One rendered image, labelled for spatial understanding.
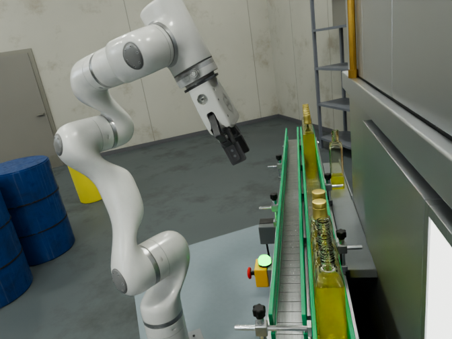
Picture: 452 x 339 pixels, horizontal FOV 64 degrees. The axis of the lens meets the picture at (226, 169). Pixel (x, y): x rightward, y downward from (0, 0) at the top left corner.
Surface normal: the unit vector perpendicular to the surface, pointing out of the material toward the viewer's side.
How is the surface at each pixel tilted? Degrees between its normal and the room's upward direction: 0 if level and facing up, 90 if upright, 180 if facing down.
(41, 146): 90
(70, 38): 90
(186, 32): 75
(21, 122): 90
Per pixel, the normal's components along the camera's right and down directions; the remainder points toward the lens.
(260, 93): 0.31, 0.26
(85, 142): 0.72, -0.22
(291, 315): -0.14, -0.93
